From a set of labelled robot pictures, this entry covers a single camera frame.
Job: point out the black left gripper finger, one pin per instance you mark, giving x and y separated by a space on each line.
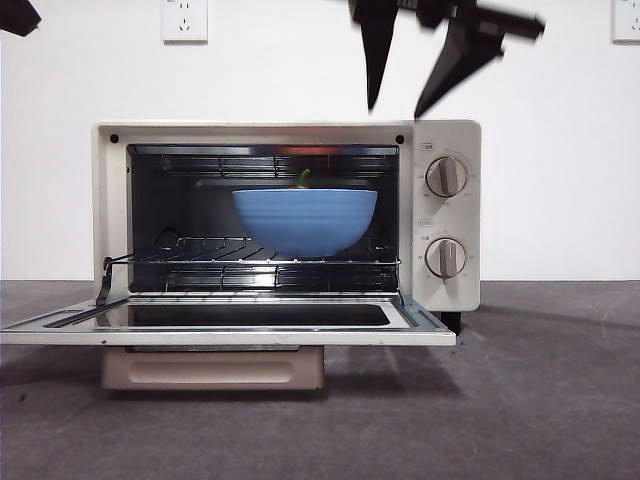
17 17

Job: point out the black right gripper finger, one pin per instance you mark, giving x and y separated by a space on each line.
379 55
460 60

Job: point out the orange pumpkin with green stem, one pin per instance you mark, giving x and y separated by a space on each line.
304 179

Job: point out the blue ribbed bowl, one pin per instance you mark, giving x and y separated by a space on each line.
305 220

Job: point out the cream Toshiba toaster oven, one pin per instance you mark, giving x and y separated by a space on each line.
450 135

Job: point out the beige temperature knob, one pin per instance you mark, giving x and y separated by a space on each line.
446 176

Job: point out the beige timer knob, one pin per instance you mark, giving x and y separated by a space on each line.
446 257

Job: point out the white wall socket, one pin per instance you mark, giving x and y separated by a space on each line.
627 22
184 22

